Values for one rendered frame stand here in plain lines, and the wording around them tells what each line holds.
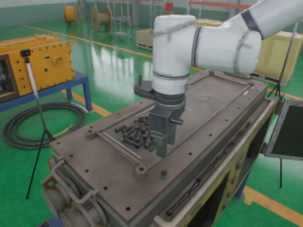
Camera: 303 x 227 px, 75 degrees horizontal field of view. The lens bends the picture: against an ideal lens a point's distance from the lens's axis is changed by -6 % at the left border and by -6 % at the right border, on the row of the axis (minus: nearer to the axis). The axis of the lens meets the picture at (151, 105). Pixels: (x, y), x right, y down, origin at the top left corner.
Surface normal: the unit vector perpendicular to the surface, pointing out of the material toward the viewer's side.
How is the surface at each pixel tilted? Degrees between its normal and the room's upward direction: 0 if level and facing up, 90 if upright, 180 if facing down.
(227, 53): 89
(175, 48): 89
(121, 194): 0
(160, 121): 90
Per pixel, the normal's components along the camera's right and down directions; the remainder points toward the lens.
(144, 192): 0.02, -0.87
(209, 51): -0.33, 0.44
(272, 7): -0.57, 0.04
